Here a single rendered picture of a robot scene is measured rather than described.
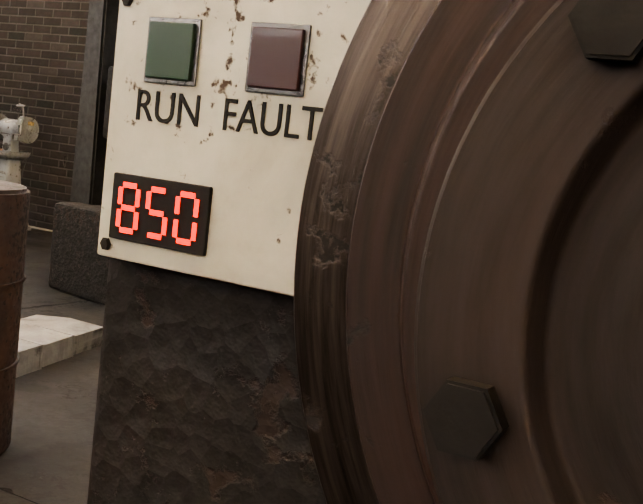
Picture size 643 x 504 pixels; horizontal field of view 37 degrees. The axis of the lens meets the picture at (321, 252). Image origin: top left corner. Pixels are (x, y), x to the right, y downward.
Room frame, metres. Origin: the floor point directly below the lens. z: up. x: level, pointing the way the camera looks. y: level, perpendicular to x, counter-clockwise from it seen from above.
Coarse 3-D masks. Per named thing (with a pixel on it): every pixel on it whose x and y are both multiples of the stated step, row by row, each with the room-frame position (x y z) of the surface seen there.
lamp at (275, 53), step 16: (256, 32) 0.58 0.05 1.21; (272, 32) 0.58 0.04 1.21; (288, 32) 0.57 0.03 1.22; (304, 32) 0.57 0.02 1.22; (256, 48) 0.58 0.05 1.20; (272, 48) 0.58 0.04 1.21; (288, 48) 0.57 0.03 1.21; (256, 64) 0.58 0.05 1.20; (272, 64) 0.58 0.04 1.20; (288, 64) 0.57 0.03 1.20; (256, 80) 0.58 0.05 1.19; (272, 80) 0.58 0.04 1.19; (288, 80) 0.57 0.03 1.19
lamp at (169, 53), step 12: (156, 24) 0.62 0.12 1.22; (168, 24) 0.62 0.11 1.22; (180, 24) 0.61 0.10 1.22; (192, 24) 0.61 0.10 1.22; (156, 36) 0.62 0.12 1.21; (168, 36) 0.62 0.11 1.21; (180, 36) 0.61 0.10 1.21; (192, 36) 0.61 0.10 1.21; (156, 48) 0.62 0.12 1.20; (168, 48) 0.62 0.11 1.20; (180, 48) 0.61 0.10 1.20; (192, 48) 0.61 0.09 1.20; (156, 60) 0.62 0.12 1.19; (168, 60) 0.61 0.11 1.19; (180, 60) 0.61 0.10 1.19; (192, 60) 0.61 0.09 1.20; (156, 72) 0.62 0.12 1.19; (168, 72) 0.61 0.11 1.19; (180, 72) 0.61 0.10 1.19
